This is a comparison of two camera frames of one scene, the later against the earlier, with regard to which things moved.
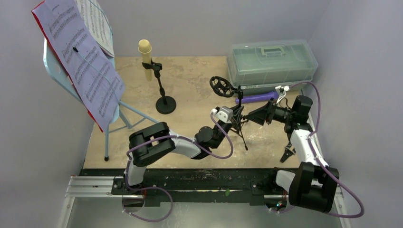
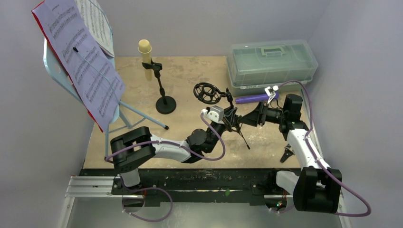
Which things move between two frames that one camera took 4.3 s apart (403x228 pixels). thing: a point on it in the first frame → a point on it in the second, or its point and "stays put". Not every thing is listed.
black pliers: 289,150 stays put
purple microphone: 256,98 stays put
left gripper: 229,124 stays put
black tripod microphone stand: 224,87 → 208,93
